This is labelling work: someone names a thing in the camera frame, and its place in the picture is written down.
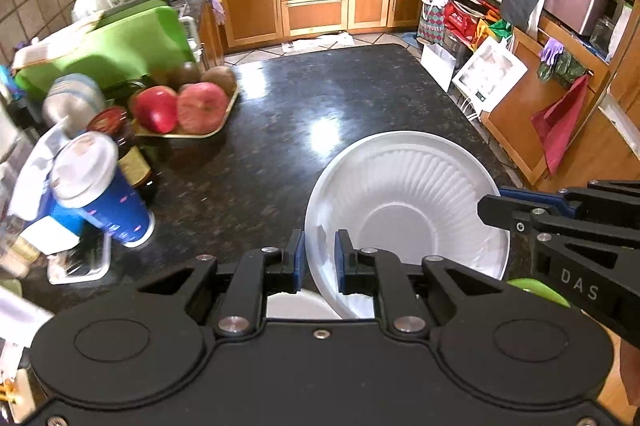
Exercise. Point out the medium white ribbed bowl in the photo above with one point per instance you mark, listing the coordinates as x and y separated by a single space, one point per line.
300 305

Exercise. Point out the golden fruit tray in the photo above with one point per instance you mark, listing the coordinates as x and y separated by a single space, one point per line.
227 114

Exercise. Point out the brown kiwi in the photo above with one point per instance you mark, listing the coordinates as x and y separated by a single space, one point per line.
220 79
186 74

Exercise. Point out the white window box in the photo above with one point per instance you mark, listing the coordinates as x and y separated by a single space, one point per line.
490 74

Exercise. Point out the glass jar with gold label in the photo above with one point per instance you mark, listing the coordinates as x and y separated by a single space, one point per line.
132 156

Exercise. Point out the white floor mat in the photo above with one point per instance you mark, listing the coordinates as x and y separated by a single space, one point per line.
320 42

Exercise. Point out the white plastic tray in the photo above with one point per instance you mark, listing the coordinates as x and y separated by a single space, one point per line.
82 263

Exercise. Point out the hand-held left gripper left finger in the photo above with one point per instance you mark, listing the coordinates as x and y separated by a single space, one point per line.
295 258

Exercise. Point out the blue white tissue pack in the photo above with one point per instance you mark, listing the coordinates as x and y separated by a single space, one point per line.
42 186

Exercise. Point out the green plastic plate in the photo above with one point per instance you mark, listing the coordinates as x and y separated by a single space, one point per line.
542 292

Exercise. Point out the white paper bag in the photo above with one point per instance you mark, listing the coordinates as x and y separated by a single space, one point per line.
439 66

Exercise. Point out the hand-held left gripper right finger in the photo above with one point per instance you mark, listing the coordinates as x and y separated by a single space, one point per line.
341 258

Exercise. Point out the green cutting board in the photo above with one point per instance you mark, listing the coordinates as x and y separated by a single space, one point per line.
125 41

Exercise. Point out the grey striped container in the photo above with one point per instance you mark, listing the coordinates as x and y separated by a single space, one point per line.
72 99

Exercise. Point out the red cloth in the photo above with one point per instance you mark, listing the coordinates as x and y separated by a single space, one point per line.
562 126

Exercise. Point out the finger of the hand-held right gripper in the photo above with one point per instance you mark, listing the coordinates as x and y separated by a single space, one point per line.
500 211
530 195

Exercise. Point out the wooden lower cabinets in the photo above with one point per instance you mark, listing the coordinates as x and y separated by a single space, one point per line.
315 1

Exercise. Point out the large white ribbed bowl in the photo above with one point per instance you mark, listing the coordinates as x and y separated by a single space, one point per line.
415 196

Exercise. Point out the purple rubber glove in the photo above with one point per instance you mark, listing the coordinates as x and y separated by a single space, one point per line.
551 50

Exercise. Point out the blue paper cup white lid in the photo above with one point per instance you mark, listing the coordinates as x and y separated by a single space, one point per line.
110 206

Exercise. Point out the red gift bag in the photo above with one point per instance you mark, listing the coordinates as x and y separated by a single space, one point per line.
462 19

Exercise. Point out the wooden shelf unit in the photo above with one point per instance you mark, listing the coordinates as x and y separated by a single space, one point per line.
615 116

